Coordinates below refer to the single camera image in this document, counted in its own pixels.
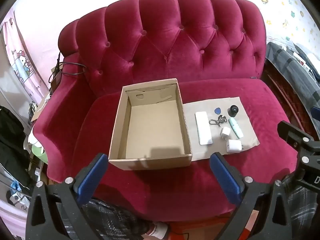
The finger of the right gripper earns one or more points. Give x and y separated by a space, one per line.
306 173

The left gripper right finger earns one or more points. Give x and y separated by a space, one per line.
269 200

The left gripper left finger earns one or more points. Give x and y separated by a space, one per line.
44 220

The large white plug charger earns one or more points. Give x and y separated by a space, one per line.
234 146

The small white plug charger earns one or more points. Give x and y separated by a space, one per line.
225 132

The cardboard box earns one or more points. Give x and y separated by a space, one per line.
150 130

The plaid trouser leg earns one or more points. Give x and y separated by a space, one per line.
114 222

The black clothing pile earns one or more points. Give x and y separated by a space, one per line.
14 158

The grey plaid blanket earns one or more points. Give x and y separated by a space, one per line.
294 87

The light blue cosmetic bottle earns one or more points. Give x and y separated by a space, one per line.
235 127

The black round jar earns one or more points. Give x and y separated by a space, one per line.
233 111

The beige paper sheet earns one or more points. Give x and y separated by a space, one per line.
200 152

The blue key fob tag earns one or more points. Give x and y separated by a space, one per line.
218 111

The white rectangular power bank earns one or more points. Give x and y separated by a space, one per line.
203 128

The red velvet tufted sofa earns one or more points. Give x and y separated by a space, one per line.
214 48

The hello kitty pink curtain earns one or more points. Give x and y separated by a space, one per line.
20 59

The metal keychain with carabiner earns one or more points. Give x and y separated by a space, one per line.
220 121

